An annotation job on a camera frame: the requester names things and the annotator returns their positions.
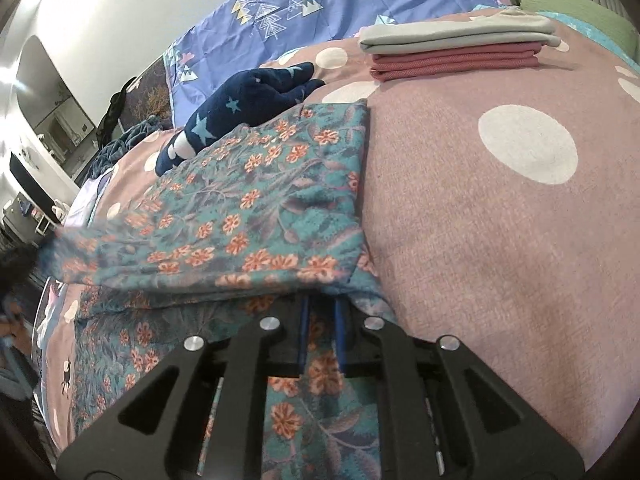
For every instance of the navy star print cloth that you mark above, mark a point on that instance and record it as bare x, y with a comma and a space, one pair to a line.
235, 105

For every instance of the pale lavender cloth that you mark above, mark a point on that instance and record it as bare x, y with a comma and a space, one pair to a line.
85, 200

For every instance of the pink polka dot blanket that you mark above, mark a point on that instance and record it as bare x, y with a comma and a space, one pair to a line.
475, 235

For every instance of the pink-red folded cloth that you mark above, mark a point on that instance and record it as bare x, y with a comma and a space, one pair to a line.
450, 63

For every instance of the dark blue fluffy blanket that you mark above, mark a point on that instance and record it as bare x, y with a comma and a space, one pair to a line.
125, 140

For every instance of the black garment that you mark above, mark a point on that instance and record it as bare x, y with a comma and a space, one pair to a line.
112, 115

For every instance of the arched wall mirror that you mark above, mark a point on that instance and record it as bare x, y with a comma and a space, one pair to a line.
50, 110

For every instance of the green pillow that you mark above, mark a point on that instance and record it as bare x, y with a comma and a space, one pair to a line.
575, 5

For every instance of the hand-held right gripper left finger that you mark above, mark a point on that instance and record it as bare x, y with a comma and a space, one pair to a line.
302, 332

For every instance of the teal floral cloth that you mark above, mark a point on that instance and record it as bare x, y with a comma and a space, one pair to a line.
240, 210

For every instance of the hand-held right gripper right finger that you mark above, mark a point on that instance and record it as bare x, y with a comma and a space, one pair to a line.
341, 332

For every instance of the dark branch print cloth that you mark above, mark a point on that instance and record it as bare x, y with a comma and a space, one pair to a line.
145, 95

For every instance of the light teal bed sheet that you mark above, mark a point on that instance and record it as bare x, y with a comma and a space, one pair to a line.
582, 22

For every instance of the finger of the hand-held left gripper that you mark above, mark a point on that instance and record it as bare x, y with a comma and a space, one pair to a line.
20, 270

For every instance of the grey folded cloth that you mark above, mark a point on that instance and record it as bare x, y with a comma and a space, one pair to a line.
450, 35

